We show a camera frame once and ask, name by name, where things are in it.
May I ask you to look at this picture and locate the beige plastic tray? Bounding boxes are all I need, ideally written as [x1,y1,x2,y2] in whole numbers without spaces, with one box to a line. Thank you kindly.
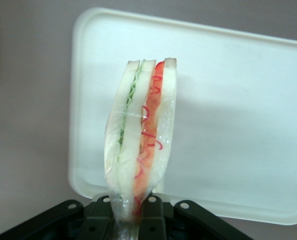
[67,6,297,226]

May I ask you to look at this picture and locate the triangle sandwich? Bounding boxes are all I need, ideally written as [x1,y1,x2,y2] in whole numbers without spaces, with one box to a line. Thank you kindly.
[103,57,178,240]

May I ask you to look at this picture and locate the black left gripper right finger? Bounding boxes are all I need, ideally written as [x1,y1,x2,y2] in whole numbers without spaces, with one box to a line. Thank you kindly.
[138,195,254,240]

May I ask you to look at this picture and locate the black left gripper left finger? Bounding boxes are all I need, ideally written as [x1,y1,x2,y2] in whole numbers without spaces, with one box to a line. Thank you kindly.
[0,195,119,240]

